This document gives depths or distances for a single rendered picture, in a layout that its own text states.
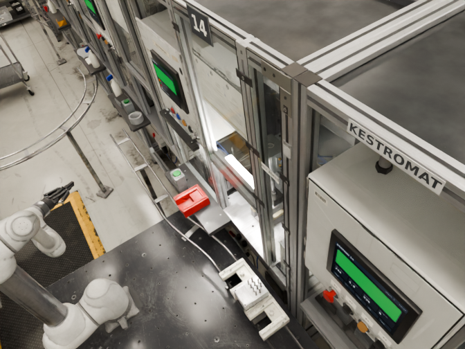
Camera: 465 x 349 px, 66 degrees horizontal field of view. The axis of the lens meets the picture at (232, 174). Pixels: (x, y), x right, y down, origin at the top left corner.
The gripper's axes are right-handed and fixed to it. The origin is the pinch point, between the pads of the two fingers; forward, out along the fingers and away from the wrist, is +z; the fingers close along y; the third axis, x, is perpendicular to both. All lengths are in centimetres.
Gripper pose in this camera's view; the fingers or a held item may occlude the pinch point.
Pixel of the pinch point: (68, 186)
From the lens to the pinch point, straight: 229.8
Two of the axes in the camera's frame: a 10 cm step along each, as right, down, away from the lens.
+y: -9.4, -3.1, 1.5
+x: -1.7, 8.0, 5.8
